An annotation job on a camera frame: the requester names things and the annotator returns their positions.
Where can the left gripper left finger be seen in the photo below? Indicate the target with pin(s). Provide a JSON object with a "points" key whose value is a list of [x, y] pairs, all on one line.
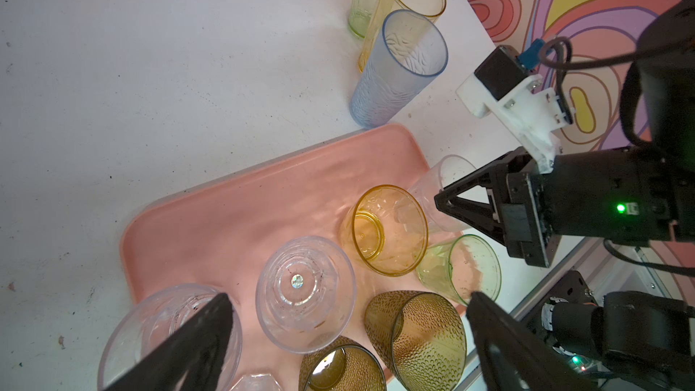
{"points": [[192, 358]]}

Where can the pink plastic tray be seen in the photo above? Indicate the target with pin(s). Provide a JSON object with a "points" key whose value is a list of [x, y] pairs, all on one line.
{"points": [[222, 235]]}

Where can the amber glass row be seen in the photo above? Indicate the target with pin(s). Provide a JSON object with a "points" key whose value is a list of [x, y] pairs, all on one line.
{"points": [[386, 231]]}

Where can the blue tinted glass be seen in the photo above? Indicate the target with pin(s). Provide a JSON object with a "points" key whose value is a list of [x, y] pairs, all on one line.
{"points": [[408, 54]]}

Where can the olive glass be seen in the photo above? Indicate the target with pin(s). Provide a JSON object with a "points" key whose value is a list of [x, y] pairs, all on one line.
{"points": [[419, 336]]}

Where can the light green glass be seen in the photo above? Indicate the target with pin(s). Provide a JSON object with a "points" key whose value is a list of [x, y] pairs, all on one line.
{"points": [[458, 268]]}

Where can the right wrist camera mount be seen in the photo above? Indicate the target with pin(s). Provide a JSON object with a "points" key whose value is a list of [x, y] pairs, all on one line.
{"points": [[505, 84]]}

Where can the brown glass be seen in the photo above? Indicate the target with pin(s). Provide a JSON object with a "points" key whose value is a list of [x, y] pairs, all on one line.
{"points": [[343, 365]]}

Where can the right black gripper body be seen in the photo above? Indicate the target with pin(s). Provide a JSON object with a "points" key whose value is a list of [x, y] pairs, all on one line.
{"points": [[629, 196]]}

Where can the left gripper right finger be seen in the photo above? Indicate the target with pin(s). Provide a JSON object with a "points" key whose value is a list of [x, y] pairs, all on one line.
{"points": [[510, 354]]}

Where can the clear glass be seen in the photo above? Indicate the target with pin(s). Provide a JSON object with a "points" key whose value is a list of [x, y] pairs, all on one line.
{"points": [[155, 319], [306, 294], [448, 170], [257, 382]]}

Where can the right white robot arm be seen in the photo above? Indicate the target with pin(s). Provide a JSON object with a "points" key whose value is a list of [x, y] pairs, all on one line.
{"points": [[646, 338]]}

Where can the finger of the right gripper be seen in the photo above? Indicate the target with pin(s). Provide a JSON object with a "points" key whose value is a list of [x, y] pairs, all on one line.
{"points": [[492, 177], [488, 224]]}

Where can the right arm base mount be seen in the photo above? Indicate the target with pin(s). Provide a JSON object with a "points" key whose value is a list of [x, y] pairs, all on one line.
{"points": [[568, 319]]}

